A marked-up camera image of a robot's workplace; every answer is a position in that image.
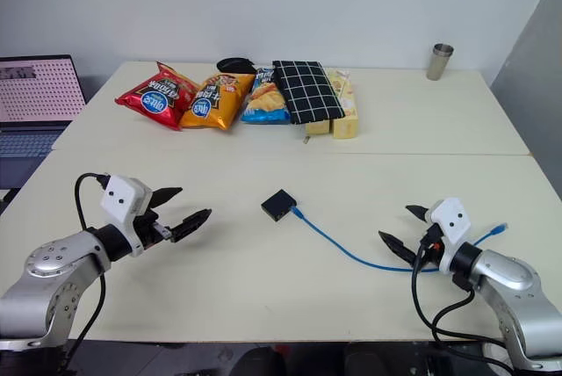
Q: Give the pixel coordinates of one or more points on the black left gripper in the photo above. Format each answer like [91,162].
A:
[147,229]

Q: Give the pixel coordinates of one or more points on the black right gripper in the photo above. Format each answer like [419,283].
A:
[431,242]

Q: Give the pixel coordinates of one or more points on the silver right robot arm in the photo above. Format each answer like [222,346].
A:
[509,288]

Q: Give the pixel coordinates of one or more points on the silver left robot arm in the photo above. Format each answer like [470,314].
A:
[52,279]

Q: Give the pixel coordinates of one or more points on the small black box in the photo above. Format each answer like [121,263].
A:
[276,205]

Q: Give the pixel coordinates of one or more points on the orange chip bag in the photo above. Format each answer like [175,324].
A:
[213,101]

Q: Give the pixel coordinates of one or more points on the red chip bag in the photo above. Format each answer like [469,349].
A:
[156,97]

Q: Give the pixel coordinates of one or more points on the yellow carton box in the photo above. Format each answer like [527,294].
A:
[318,127]
[347,112]

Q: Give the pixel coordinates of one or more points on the blue chip bag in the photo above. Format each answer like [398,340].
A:
[263,101]

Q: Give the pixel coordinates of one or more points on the black rounded object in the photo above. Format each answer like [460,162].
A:
[235,64]

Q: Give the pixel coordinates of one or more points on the metal cup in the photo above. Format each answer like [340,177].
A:
[440,62]

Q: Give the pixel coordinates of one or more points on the black white-grid fabric pouch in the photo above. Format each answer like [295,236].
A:
[307,90]

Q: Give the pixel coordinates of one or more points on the laptop with pink screen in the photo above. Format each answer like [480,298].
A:
[37,90]

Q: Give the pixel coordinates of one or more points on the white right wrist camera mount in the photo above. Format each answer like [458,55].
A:
[452,222]

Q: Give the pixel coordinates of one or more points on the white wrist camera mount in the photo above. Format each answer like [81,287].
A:
[452,222]
[120,196]

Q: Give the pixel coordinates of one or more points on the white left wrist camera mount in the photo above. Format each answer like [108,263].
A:
[120,196]

